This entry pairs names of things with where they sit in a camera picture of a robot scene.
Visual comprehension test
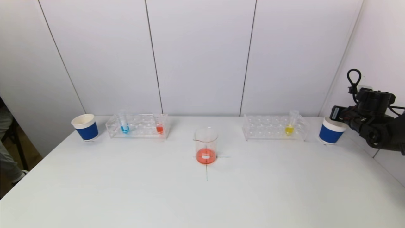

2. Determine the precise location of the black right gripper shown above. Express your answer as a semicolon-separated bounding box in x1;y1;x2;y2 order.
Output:
329;105;350;122

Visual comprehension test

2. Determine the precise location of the yellow pigment test tube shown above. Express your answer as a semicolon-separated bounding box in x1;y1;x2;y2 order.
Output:
284;110;299;136

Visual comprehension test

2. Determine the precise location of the clear acrylic test tube rack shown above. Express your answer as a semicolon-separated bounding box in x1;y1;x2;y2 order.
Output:
106;114;171;139
242;115;309;141

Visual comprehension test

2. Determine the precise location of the clear glass beaker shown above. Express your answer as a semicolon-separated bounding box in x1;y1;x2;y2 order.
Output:
194;127;219;164

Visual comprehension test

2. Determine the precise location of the orange pigment test tube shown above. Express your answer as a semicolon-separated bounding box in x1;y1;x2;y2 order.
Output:
154;112;165;135

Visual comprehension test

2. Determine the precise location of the blue pigment test tube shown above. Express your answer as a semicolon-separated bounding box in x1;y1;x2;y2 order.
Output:
119;111;130;134

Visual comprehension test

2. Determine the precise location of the blue white paper cup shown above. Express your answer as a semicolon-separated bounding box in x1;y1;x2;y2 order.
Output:
318;116;349;145
71;114;99;142

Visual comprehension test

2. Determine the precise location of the bystander in grey clothes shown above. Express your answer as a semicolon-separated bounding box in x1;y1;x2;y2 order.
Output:
0;108;29;186

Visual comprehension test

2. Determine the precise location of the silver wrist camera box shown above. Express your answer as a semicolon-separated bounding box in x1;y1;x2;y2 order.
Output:
357;85;375;98

